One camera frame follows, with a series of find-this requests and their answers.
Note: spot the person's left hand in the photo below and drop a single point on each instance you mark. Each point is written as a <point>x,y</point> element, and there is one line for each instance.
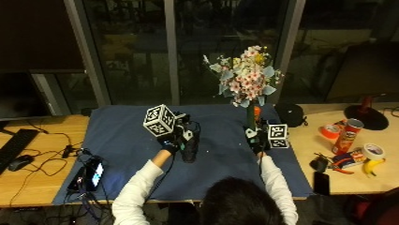
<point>177,137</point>

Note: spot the person's right hand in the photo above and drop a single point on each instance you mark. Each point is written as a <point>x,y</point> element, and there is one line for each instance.
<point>256,139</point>

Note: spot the pink white flower bouquet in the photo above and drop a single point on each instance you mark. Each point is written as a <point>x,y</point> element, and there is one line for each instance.
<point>249,78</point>

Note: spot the white marker cube right glove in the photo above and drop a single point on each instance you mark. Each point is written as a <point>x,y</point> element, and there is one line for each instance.
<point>278,136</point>

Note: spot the white marker cube glove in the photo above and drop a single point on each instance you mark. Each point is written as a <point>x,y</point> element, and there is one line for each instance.
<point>278,136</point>
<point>160,120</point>

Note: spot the white marker cube left glove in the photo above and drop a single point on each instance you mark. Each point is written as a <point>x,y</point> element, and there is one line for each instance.
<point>160,120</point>

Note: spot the black cap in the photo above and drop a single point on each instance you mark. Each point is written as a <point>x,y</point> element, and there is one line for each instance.
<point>289,114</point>

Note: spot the blue cloth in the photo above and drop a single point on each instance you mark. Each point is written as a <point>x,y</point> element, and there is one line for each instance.
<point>124,140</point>

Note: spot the small black pouch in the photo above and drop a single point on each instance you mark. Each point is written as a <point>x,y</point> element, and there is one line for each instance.
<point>320,163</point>

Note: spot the orange tape roll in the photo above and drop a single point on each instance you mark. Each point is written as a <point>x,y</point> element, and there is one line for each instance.
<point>330,131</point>

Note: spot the red chips can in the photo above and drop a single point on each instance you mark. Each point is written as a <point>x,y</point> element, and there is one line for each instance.
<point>347,136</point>

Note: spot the black phone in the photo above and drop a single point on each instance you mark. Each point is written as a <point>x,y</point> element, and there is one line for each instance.
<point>321,183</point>

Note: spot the blue red snack box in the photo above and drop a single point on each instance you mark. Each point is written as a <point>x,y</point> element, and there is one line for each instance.
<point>349,158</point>

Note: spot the phone with lit screen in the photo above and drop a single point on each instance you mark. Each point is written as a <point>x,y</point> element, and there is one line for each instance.
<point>95,175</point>

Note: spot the white tape roll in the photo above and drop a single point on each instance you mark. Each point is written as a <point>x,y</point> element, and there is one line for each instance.
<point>373,152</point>

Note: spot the yellow banana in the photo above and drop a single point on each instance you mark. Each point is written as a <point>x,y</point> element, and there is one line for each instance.
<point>373,166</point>

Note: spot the black power bank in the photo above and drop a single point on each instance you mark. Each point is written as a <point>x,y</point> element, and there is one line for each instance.
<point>77,181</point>

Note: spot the dark screen panel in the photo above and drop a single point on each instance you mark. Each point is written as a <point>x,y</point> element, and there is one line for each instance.
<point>366,72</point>

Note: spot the red bag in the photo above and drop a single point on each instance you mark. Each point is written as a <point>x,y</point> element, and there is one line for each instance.
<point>375,209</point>

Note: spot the black computer mouse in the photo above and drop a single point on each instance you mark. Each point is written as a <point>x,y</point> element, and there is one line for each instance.
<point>20,162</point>

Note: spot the black keyboard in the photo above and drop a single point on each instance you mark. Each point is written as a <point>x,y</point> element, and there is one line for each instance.
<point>16,145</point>

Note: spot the black monitor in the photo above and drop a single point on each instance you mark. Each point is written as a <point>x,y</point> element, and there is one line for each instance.
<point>20,93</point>

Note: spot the black round stand with red post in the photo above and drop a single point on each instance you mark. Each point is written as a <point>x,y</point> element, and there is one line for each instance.
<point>366,116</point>

